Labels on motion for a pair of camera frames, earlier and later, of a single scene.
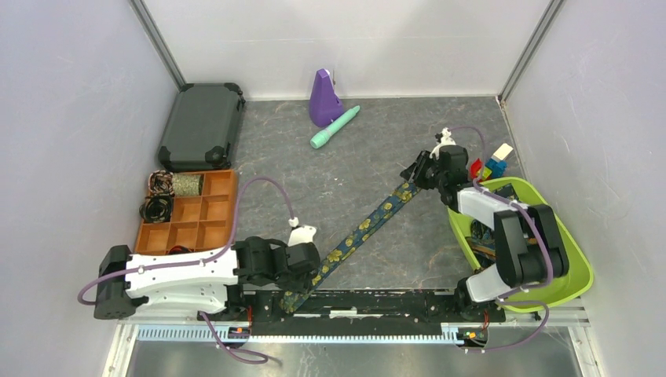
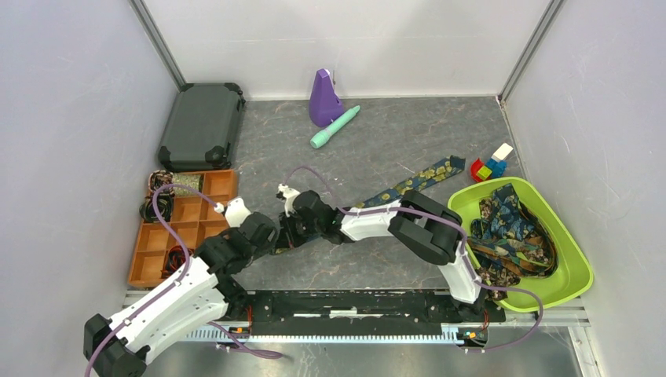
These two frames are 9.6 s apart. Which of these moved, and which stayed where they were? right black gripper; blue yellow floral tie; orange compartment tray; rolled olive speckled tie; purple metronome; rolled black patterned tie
Moved: right black gripper; blue yellow floral tie
Stayed: purple metronome; orange compartment tray; rolled olive speckled tie; rolled black patterned tie
